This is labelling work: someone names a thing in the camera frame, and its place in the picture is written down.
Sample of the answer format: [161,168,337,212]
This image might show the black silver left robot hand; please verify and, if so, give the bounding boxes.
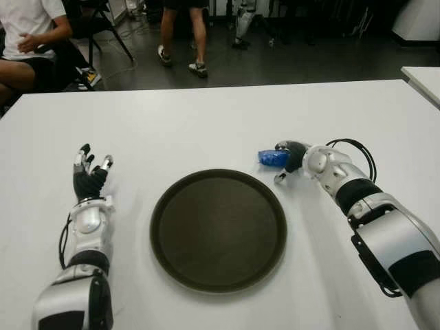
[71,143,114,203]

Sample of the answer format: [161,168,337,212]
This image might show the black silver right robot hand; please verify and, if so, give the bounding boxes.
[274,140,309,184]

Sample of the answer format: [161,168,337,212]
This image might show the blue Oreo packet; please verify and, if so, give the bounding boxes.
[258,148,289,168]

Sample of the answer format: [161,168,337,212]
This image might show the yellow black sneaker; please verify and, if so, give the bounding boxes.
[77,67,103,91]

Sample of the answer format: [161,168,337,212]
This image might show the round dark brown tray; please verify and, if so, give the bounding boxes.
[149,168,287,294]

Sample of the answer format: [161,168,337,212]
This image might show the black office chair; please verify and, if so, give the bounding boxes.
[34,37,101,92]

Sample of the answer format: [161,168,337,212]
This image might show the white side table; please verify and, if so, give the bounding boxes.
[401,65,440,111]

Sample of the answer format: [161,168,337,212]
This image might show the walking person in shorts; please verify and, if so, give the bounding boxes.
[157,0,210,79]

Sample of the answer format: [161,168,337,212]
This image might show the seated person in white shirt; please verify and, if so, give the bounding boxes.
[0,0,75,107]

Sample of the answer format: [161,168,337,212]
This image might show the white cabinet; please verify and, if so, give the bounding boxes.
[391,0,440,46]

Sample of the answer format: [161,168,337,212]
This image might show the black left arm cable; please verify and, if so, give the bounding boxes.
[58,212,75,270]

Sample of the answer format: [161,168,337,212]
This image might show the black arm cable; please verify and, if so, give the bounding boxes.
[324,137,378,182]
[58,212,75,270]

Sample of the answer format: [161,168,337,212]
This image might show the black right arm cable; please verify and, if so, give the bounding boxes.
[324,137,378,182]

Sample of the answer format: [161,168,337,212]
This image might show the white floor cable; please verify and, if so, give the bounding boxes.
[98,23,162,85]

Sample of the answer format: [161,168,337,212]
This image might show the leaning metal frame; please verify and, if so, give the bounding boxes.
[343,6,376,39]

